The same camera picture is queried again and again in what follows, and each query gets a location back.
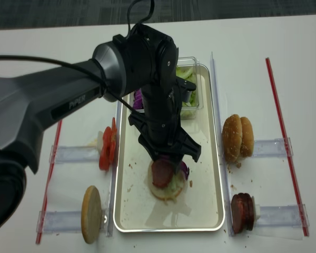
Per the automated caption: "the sesame bun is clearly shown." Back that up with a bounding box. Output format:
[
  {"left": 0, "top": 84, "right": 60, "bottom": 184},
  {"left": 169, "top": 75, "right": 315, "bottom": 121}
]
[
  {"left": 222, "top": 114, "right": 242, "bottom": 163},
  {"left": 240, "top": 117, "right": 254, "bottom": 158}
]

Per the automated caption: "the upper left clear holder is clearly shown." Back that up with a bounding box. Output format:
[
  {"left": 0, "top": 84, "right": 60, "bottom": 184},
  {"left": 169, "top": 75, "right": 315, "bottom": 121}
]
[{"left": 49, "top": 145, "right": 100, "bottom": 163}]

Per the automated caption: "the purple cabbage piece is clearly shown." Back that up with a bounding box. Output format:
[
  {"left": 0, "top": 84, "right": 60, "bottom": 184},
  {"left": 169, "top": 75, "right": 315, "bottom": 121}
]
[{"left": 179, "top": 161, "right": 190, "bottom": 180}]

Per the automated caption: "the left red straw strip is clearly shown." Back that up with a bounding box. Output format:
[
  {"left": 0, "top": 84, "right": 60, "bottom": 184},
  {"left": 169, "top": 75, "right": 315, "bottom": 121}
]
[{"left": 35, "top": 120, "right": 62, "bottom": 245}]

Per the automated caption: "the chopped green lettuce pile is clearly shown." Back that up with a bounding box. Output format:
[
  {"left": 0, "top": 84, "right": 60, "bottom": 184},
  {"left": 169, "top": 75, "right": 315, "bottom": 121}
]
[{"left": 176, "top": 66, "right": 199, "bottom": 120}]

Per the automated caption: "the dark sausage slice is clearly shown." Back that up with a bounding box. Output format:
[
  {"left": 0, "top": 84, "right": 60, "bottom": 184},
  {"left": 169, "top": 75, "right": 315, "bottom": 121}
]
[
  {"left": 243, "top": 193, "right": 254, "bottom": 231},
  {"left": 231, "top": 193, "right": 245, "bottom": 234}
]

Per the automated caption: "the right red straw strip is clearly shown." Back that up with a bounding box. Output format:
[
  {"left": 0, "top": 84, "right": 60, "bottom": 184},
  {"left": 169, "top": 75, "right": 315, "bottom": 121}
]
[{"left": 265, "top": 57, "right": 310, "bottom": 237}]

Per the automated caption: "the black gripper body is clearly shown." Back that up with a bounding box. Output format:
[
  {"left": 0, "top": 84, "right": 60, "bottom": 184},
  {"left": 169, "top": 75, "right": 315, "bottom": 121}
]
[{"left": 130, "top": 84, "right": 201, "bottom": 165}]

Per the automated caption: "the sausage slice on bun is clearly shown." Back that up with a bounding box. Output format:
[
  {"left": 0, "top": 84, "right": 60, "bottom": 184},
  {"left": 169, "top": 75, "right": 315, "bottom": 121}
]
[{"left": 151, "top": 160, "right": 173, "bottom": 188}]

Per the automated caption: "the lower left clear holder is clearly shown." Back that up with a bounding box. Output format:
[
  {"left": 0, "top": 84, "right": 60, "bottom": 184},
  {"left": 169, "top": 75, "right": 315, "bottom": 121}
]
[{"left": 36, "top": 209, "right": 109, "bottom": 233}]

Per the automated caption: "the front sesame bun top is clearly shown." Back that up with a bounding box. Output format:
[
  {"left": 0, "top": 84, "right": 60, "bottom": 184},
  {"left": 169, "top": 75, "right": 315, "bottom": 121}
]
[{"left": 222, "top": 114, "right": 242, "bottom": 163}]

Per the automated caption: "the left clear vertical rail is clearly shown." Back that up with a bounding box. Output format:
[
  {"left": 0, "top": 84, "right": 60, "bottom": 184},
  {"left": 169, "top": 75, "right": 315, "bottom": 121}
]
[{"left": 105, "top": 102, "right": 122, "bottom": 237}]

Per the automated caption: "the clear holder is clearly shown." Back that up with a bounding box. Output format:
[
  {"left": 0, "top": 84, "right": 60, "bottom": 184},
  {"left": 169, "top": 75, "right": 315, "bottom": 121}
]
[
  {"left": 49, "top": 145, "right": 100, "bottom": 163},
  {"left": 252, "top": 138, "right": 293, "bottom": 158},
  {"left": 36, "top": 209, "right": 109, "bottom": 233},
  {"left": 254, "top": 205, "right": 310, "bottom": 228}
]

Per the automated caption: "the right clear vertical rail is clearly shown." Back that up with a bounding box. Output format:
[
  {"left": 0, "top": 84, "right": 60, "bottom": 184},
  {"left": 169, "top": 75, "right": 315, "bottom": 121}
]
[{"left": 210, "top": 52, "right": 234, "bottom": 237}]

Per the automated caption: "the rear dark sausage slice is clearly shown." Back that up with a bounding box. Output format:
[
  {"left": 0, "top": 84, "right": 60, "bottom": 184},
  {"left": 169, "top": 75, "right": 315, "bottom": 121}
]
[{"left": 243, "top": 193, "right": 254, "bottom": 231}]

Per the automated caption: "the clear vertical rail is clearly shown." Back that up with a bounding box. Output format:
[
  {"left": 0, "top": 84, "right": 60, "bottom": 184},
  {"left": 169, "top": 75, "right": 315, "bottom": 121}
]
[
  {"left": 210, "top": 52, "right": 234, "bottom": 237},
  {"left": 105, "top": 102, "right": 122, "bottom": 237}
]

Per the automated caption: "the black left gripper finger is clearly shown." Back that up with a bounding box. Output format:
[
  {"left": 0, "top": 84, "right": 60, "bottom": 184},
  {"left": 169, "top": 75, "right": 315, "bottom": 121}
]
[{"left": 174, "top": 161, "right": 182, "bottom": 174}]

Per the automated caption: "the white stopper block left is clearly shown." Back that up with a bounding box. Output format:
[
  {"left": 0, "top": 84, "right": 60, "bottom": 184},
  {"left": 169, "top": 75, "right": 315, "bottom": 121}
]
[{"left": 96, "top": 131, "right": 103, "bottom": 153}]

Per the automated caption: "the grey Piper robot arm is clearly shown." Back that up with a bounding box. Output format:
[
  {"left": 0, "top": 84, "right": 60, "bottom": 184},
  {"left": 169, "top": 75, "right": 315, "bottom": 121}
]
[{"left": 0, "top": 23, "right": 201, "bottom": 227}]

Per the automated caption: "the rear red tomato slice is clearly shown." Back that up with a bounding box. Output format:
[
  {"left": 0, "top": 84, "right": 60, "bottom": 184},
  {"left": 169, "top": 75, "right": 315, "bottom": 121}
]
[{"left": 109, "top": 118, "right": 117, "bottom": 163}]

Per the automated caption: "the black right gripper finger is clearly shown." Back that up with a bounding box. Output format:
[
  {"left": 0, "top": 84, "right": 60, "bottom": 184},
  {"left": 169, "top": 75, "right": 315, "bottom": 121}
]
[{"left": 153, "top": 155, "right": 163, "bottom": 161}]

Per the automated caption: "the bottom bun on tray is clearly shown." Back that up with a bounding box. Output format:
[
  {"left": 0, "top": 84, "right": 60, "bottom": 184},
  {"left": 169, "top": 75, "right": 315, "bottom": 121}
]
[{"left": 147, "top": 162, "right": 175, "bottom": 201}]

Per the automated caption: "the pale bun half left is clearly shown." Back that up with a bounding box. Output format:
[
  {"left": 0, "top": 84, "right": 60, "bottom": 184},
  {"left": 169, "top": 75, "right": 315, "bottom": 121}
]
[{"left": 81, "top": 186, "right": 102, "bottom": 244}]

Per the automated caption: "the lower right clear holder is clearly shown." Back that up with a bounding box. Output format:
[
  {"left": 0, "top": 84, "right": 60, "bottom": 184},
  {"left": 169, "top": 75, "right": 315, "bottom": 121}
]
[{"left": 254, "top": 205, "right": 310, "bottom": 228}]

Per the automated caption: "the green lettuce leaf on bun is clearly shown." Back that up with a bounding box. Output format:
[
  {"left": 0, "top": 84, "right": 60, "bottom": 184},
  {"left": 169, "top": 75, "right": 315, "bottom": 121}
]
[{"left": 160, "top": 171, "right": 185, "bottom": 202}]

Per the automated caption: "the front dark sausage slice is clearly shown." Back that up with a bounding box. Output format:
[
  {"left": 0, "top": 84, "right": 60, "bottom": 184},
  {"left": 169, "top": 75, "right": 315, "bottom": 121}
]
[{"left": 231, "top": 193, "right": 245, "bottom": 234}]

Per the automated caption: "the clear plastic salad container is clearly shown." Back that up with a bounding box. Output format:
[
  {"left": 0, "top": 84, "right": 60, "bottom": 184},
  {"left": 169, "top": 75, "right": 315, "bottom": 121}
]
[{"left": 129, "top": 57, "right": 200, "bottom": 124}]

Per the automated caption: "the rear sesame bun top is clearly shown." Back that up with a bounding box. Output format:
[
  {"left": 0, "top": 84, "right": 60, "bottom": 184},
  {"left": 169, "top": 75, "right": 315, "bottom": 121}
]
[{"left": 240, "top": 117, "right": 254, "bottom": 158}]

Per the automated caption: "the white stopper block right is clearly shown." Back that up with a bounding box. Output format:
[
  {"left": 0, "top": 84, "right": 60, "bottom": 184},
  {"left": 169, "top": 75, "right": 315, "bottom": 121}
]
[{"left": 253, "top": 204, "right": 261, "bottom": 222}]

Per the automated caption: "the shredded purple cabbage pile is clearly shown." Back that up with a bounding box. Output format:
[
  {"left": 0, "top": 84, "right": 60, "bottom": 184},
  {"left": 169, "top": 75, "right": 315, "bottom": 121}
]
[{"left": 133, "top": 89, "right": 144, "bottom": 110}]

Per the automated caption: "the red straw strip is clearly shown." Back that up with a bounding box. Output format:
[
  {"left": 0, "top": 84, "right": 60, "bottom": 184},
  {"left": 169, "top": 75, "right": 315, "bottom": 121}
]
[
  {"left": 35, "top": 120, "right": 62, "bottom": 245},
  {"left": 265, "top": 57, "right": 310, "bottom": 237}
]

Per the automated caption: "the upper right clear holder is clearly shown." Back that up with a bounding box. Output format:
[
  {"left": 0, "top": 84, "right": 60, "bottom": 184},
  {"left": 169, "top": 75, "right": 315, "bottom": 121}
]
[{"left": 252, "top": 138, "right": 293, "bottom": 158}]

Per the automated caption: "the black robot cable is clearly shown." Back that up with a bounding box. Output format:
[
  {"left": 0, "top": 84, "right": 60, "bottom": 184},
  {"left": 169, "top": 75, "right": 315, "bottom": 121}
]
[{"left": 0, "top": 0, "right": 156, "bottom": 114}]

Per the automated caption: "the white stopper block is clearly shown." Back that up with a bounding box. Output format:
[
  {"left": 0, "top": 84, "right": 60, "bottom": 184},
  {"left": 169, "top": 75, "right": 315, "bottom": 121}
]
[
  {"left": 96, "top": 131, "right": 103, "bottom": 153},
  {"left": 253, "top": 204, "right": 261, "bottom": 222}
]

